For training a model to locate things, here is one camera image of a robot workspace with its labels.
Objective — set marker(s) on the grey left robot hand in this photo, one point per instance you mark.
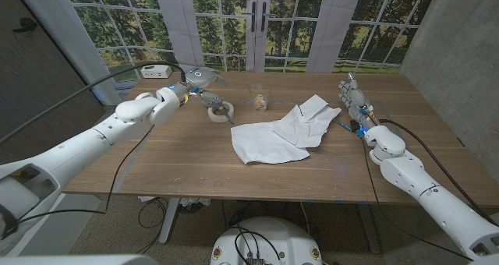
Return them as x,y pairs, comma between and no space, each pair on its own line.
199,78

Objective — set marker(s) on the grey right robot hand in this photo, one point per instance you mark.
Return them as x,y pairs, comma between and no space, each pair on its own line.
356,101

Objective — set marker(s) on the white masking tape roll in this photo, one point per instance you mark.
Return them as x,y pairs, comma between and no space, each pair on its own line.
213,116

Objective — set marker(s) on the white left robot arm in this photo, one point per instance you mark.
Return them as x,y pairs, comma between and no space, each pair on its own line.
78,148

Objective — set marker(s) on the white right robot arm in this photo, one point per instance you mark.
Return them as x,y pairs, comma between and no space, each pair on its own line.
440,202

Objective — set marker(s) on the clear drinking glass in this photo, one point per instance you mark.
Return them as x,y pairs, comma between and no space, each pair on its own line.
260,90

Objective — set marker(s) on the white socket box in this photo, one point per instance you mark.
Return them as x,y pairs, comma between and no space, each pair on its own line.
156,72

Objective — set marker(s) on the white cloth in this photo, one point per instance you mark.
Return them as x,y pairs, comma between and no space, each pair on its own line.
308,128

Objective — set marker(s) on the small yellow toy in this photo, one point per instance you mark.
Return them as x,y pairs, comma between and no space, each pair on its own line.
259,99

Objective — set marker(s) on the printed window backdrop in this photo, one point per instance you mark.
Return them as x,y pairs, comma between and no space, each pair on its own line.
296,35

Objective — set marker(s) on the crumpled white rag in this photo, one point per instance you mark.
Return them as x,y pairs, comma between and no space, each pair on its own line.
193,203

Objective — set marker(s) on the grey table leg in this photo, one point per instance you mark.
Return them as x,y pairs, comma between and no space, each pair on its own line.
370,230

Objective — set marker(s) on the white table leg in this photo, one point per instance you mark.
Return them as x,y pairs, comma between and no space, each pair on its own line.
169,222

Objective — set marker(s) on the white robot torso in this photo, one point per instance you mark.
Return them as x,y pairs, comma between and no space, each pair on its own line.
280,237

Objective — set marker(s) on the dark wooden door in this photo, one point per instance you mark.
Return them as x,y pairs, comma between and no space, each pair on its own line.
39,70

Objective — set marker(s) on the white floor platform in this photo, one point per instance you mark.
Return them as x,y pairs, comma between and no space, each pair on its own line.
66,230

